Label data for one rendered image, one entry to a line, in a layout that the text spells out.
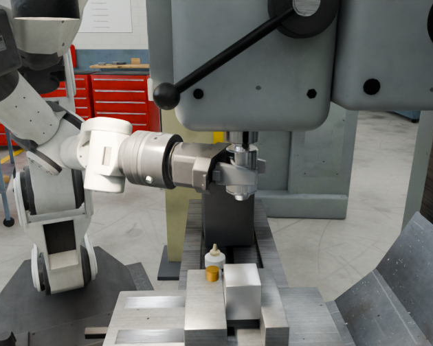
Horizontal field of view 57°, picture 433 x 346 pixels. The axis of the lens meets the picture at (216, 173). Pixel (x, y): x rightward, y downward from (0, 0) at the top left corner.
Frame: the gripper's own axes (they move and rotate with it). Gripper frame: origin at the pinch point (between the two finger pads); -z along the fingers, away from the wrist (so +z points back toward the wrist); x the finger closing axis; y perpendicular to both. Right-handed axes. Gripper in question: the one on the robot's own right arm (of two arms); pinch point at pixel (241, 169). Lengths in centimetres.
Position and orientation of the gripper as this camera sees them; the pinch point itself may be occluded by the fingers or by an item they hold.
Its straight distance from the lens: 59.0
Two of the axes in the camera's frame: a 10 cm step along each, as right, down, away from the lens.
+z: -9.4, -1.2, 3.1
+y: -0.1, 9.5, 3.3
